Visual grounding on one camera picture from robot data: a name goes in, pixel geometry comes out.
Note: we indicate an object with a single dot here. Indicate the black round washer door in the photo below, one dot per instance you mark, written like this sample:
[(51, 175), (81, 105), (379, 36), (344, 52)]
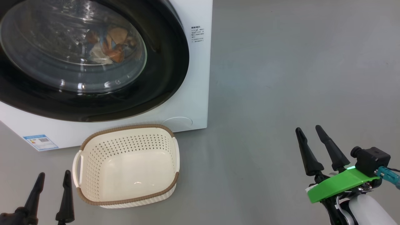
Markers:
[(162, 68)]

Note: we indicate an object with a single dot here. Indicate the blue patterned garment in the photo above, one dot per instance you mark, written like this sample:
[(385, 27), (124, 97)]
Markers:
[(102, 40)]

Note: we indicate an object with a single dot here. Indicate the brown orange garment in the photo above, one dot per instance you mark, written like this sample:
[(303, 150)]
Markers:
[(117, 40)]

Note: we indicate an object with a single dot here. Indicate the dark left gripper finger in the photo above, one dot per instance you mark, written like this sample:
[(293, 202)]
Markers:
[(34, 200), (67, 200)]

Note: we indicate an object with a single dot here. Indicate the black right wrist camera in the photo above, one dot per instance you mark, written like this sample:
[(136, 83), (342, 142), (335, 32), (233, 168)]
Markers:
[(372, 161)]

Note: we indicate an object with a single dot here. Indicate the white front-load washing machine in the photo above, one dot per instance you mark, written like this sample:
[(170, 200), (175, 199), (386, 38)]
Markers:
[(193, 78)]

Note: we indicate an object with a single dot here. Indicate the round drain filter cover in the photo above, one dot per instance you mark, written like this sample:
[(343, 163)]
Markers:
[(177, 123)]

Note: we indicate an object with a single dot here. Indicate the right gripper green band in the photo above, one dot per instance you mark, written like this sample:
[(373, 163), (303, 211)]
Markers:
[(340, 186)]

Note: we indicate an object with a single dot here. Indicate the cream cloth with black print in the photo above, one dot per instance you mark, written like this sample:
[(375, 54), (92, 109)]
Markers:
[(100, 56)]

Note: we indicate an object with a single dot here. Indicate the blue energy label sticker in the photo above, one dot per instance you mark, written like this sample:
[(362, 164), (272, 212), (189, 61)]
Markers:
[(40, 142)]

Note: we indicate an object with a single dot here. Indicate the cream perforated laundry basket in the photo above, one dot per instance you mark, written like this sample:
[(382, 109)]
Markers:
[(131, 175)]

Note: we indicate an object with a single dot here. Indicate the steel washer drum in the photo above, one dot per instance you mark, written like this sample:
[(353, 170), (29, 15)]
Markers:
[(47, 34)]

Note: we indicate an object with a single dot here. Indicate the printed warning text label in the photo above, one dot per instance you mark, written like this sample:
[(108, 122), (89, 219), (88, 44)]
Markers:
[(197, 33)]

